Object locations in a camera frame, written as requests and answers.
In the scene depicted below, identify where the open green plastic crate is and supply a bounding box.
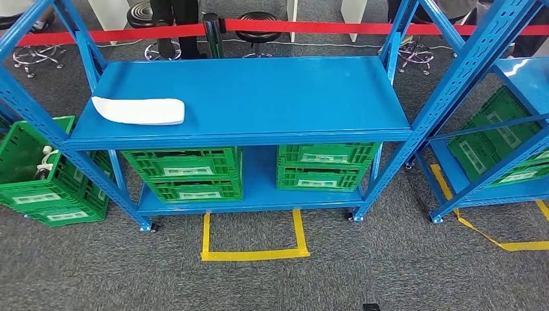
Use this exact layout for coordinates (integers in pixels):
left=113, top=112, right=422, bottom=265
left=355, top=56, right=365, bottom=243
left=447, top=86, right=549, bottom=188
left=0, top=115, right=115, bottom=214

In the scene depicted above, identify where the person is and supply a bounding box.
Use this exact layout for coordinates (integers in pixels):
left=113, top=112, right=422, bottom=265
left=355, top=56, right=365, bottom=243
left=387, top=0, right=423, bottom=27
left=0, top=0, right=56, bottom=34
left=150, top=0, right=208, bottom=60
left=461, top=0, right=549, bottom=59

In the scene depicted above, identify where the chrome barrier post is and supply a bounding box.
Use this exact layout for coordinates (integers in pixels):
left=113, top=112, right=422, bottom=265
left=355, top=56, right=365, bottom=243
left=202, top=12, right=227, bottom=60

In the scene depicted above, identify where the white flat panel part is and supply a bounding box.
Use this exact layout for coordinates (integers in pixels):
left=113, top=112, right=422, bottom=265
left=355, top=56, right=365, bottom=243
left=91, top=96, right=186, bottom=126

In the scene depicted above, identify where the white desk leg panel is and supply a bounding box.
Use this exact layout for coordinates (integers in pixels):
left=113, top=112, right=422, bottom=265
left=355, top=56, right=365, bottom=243
left=286, top=0, right=299, bottom=43
left=340, top=0, right=369, bottom=43
left=87, top=0, right=132, bottom=47

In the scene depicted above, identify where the black round stool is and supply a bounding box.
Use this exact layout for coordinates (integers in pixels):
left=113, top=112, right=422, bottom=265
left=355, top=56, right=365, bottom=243
left=234, top=11, right=283, bottom=59
left=126, top=0, right=184, bottom=62
left=0, top=15, right=68, bottom=79
left=396, top=36, right=435, bottom=76

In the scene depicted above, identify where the white charging cable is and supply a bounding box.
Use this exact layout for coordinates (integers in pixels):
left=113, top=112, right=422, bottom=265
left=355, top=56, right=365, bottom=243
left=39, top=146, right=60, bottom=171

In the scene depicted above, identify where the blue metal shelf rack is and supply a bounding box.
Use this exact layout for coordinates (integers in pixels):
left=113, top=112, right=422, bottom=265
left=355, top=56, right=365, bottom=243
left=405, top=56, right=549, bottom=225
left=0, top=0, right=549, bottom=233

